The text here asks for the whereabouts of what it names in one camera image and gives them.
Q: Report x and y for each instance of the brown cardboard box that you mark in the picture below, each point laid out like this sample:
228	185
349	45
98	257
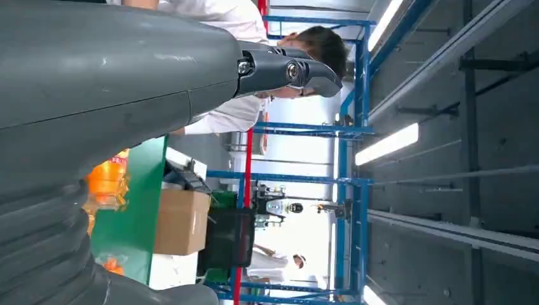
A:
181	223

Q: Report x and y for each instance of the seated person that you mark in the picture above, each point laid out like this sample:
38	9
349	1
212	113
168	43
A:
227	113

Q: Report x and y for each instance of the black carry case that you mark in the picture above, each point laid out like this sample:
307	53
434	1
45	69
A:
227	242

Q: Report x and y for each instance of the background person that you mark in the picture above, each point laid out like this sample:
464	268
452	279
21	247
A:
269	263

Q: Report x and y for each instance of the ceiling light strip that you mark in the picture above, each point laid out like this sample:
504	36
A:
372	298
385	23
387	144

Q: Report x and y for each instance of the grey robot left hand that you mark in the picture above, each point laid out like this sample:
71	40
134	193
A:
105	75

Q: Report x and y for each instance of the green crate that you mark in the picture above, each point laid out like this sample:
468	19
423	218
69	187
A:
223	200

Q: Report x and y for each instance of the background robot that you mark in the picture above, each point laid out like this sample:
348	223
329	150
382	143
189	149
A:
278	206

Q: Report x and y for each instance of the orange drink bottle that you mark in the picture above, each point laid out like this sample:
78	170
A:
107	185
111	265

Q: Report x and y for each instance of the blue metal frame rack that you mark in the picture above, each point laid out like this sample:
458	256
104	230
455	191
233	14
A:
342	235

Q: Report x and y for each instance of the green table mat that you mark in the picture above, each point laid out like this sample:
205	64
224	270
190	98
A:
139	210

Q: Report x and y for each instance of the black flat device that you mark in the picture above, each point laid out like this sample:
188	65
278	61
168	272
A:
185	179

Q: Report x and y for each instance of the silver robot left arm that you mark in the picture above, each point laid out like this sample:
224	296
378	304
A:
38	235

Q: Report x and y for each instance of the red pole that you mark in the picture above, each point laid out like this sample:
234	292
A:
248	168

